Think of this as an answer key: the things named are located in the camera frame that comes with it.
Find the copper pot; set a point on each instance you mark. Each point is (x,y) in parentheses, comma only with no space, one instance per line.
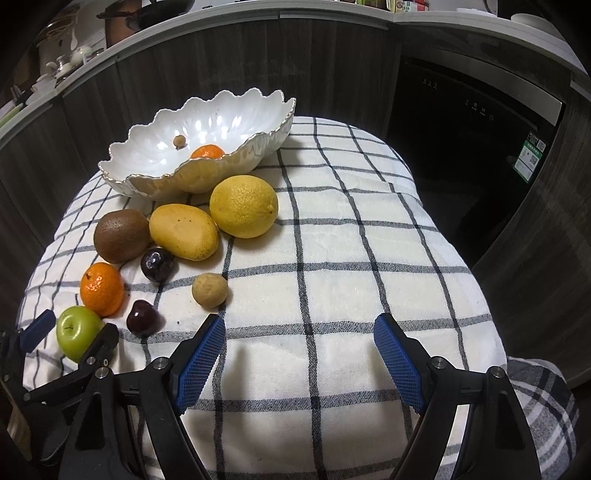
(117,30)

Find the yellow lemon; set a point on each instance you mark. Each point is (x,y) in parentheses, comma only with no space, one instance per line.
(244,206)

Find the yellow mango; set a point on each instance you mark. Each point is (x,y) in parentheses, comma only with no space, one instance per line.
(184,233)

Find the orange tangerine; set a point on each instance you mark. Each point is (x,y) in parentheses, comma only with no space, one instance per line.
(207,151)
(101,290)

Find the green apple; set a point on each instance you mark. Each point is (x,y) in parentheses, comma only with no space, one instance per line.
(76,330)

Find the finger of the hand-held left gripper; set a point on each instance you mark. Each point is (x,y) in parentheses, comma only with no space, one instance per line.
(98,348)
(38,328)

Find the small brown longan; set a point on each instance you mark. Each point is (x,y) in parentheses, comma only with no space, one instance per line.
(210,290)
(179,141)

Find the white checkered cloth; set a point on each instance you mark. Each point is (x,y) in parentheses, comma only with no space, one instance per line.
(323,277)

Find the black built-in dishwasher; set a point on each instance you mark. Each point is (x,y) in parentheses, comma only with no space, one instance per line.
(461,161)

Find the white teapot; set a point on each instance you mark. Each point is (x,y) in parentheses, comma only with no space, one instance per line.
(81,53)
(57,66)

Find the row of condiment bottles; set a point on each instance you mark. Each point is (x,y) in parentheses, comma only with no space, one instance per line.
(401,4)

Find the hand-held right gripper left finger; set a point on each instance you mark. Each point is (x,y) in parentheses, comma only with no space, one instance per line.
(202,362)

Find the brown kiwi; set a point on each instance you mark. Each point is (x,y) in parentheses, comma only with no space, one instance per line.
(121,235)

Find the black wok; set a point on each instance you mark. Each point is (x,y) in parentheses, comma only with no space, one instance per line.
(159,10)

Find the grey plaid cloth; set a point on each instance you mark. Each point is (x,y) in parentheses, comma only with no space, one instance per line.
(545,406)

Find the white scalloped ceramic bowl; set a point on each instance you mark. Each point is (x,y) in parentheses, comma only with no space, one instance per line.
(152,138)

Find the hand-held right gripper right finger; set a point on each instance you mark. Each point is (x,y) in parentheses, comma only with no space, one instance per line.
(399,364)

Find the dark purple plum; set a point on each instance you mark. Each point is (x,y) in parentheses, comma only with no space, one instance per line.
(144,317)
(158,264)

